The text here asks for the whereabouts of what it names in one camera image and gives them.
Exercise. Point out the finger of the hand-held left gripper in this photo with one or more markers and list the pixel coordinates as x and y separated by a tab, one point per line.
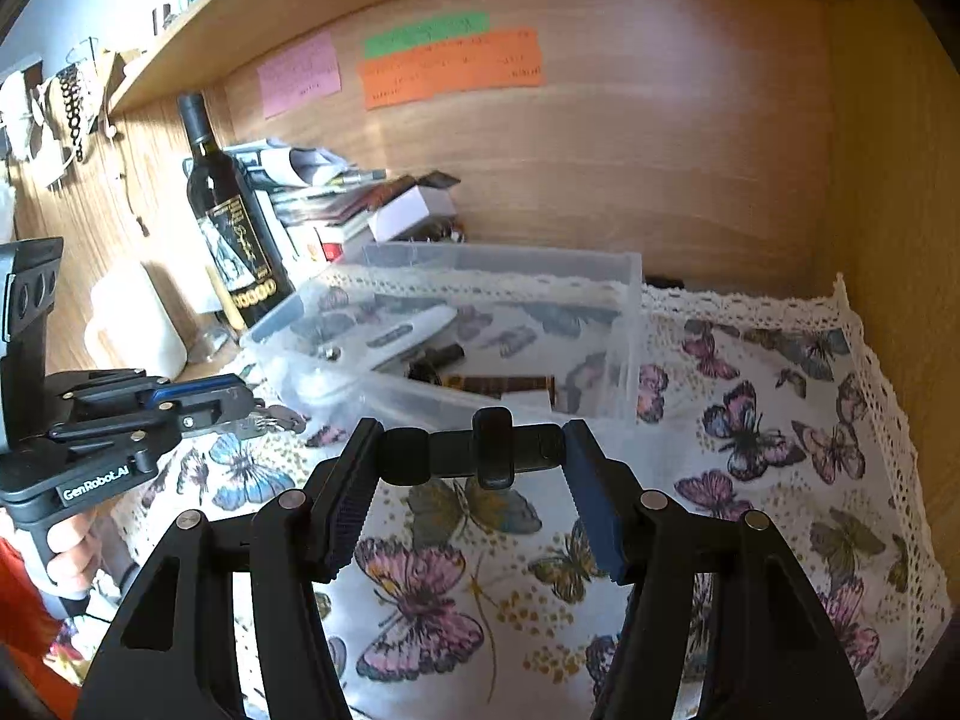
202	418
195	388

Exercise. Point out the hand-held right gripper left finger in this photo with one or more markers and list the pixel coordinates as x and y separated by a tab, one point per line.
345	510

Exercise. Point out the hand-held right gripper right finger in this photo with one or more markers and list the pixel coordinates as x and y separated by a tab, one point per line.
596	510

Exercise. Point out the black cylindrical item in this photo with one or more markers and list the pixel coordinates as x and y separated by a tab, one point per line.
491	450

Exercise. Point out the silver metal clip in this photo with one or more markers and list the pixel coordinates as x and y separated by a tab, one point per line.
331	352

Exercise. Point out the brown striped bar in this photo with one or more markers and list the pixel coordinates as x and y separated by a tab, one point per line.
499	388

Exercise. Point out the small black tube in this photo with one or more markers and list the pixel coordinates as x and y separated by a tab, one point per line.
436	360

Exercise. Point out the white oblong plastic tool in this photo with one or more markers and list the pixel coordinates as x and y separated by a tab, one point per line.
420	324

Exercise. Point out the clear plastic container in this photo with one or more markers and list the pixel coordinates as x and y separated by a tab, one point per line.
525	277

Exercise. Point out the person's left hand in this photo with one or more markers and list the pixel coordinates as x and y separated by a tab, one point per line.
71	555

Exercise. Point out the white plastic bottle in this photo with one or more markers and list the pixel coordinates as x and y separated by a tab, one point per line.
135	322

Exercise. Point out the butterfly print lace cloth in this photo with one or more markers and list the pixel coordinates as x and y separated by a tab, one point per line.
750	502

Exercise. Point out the dark wine bottle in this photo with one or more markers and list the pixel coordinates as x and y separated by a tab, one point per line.
225	225

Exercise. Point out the red clothing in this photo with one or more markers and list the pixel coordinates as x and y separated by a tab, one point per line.
22	600

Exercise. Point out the stack of books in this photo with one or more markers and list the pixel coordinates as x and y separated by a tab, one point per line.
330	217

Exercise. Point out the fluffy white cloth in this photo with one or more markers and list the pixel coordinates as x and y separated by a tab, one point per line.
19	112

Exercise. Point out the small white box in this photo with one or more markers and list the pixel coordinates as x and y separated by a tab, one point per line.
412	214

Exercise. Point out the pink paper note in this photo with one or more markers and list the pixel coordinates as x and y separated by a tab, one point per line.
298	75

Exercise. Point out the wooden shelf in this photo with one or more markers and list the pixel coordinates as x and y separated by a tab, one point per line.
300	22

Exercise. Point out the orange paper note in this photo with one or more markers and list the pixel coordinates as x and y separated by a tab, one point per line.
450	71

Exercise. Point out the green paper note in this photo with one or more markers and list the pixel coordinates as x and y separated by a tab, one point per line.
424	34

